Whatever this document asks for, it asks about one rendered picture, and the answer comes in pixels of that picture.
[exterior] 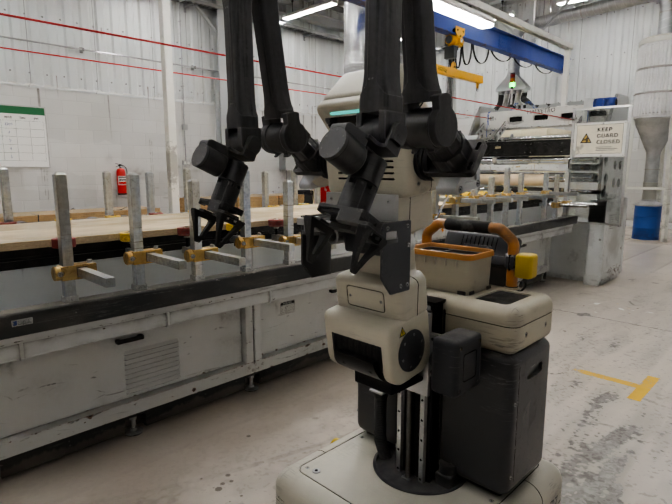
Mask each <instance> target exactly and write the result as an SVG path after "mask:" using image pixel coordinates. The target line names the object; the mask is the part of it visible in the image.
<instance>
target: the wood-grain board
mask: <svg viewBox="0 0 672 504"><path fill-rule="evenodd" d="M318 205H319V204H309V205H294V206H293V223H297V218H299V217H301V215H312V214H322V213H321V212H319V211H318V210H317V207H318ZM141 217H142V233H143V238H147V237H157V236H167V235H177V227H182V226H189V212H188V213H172V214H157V215H142V216H141ZM275 218H278V219H283V206H279V207H264V208H251V227H259V226H268V219H275ZM207 222H208V221H207V220H206V219H204V218H201V232H202V231H203V229H204V227H205V226H206V224H207ZM70 223H71V235H72V237H75V238H76V244H85V243H96V242H106V241H116V240H120V232H124V231H129V216H127V217H111V218H96V219H81V220H70ZM56 237H57V227H56V221H50V222H35V223H20V224H5V225H0V252H3V251H14V250H24V249H34V248H44V247H52V243H51V239H52V238H56Z"/></svg>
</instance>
